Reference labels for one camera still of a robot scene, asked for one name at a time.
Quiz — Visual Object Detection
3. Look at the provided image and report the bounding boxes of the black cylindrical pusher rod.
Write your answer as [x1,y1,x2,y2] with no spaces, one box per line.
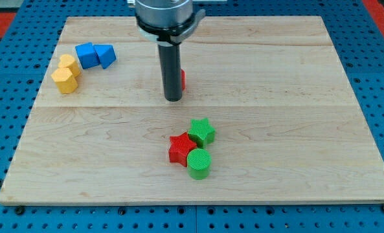
[158,45,183,102]

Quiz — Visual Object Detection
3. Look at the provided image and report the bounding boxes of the red circle block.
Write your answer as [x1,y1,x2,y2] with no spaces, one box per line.
[181,69,186,91]

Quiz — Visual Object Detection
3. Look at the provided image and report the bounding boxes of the green star block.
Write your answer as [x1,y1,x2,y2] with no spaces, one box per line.
[188,118,216,149]

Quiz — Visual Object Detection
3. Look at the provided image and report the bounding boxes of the red star block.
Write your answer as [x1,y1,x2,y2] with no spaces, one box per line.
[168,132,197,167]

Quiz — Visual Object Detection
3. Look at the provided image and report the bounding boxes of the green circle block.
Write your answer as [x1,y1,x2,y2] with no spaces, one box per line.
[186,148,212,180]

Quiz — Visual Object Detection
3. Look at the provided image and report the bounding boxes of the blue triangle block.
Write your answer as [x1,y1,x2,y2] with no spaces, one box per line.
[94,44,117,69]

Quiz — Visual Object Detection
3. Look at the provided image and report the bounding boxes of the blue cube block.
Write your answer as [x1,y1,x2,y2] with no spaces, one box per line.
[75,42,100,69]

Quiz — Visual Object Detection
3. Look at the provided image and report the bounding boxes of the yellow heart block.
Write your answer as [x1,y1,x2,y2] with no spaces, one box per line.
[58,54,81,77]

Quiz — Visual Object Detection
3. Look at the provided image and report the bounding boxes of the yellow hexagon block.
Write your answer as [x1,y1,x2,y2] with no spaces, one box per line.
[51,68,78,94]

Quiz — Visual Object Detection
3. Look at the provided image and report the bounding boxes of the wooden board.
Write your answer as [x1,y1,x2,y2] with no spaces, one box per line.
[0,16,384,206]

